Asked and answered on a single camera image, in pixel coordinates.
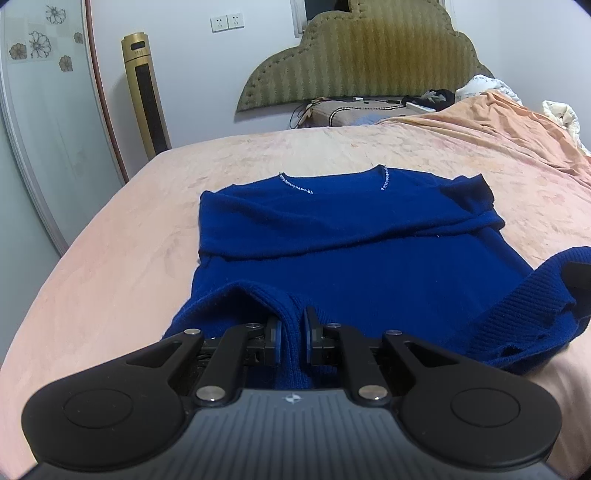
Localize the blue beaded v-neck sweater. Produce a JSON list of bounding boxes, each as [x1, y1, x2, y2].
[[167, 166, 590, 389]]

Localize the black clothes pile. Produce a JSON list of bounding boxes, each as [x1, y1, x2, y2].
[[401, 89, 455, 112]]

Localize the pink floral bed sheet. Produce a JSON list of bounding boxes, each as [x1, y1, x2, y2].
[[1, 91, 590, 479]]

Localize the cream blanket at right edge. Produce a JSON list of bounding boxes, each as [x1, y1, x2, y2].
[[542, 100, 590, 156]]

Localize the white quilt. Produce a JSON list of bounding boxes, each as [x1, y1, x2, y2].
[[455, 74, 522, 105]]

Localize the frosted glass wardrobe door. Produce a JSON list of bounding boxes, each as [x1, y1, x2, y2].
[[1, 1, 124, 351]]

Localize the olive green padded headboard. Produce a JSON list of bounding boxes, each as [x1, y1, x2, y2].
[[236, 1, 491, 112]]

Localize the gold tower fan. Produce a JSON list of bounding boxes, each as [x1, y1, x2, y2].
[[121, 32, 171, 160]]

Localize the black cables on mattress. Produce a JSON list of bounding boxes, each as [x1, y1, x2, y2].
[[288, 96, 325, 130]]

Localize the dark window with white frame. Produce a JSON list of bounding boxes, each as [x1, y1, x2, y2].
[[290, 1, 460, 40]]

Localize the white wall socket pair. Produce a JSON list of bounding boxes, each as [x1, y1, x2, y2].
[[211, 13, 245, 33]]

